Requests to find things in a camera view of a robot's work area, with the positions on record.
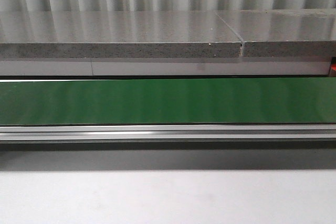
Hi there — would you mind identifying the grey stone slab left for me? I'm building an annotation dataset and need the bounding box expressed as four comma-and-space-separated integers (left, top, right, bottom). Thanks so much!
1, 11, 241, 59

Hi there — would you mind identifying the grey stone slab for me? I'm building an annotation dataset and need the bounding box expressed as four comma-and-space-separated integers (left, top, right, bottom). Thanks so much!
1, 11, 241, 59
217, 9, 335, 60

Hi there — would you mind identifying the green conveyor belt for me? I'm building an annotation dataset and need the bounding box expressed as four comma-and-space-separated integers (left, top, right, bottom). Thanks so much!
1, 77, 335, 125

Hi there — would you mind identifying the grey stone slab right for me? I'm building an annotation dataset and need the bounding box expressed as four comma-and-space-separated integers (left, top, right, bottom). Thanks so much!
217, 9, 335, 60

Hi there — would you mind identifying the white panel under slab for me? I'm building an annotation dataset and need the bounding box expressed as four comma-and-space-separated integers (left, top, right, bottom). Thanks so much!
1, 58, 331, 77

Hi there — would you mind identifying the red object at right edge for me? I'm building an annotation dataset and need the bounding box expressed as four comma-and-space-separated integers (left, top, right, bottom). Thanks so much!
329, 63, 336, 77

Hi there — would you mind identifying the aluminium conveyor side rail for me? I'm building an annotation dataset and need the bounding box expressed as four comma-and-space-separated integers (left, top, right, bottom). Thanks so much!
1, 124, 335, 144

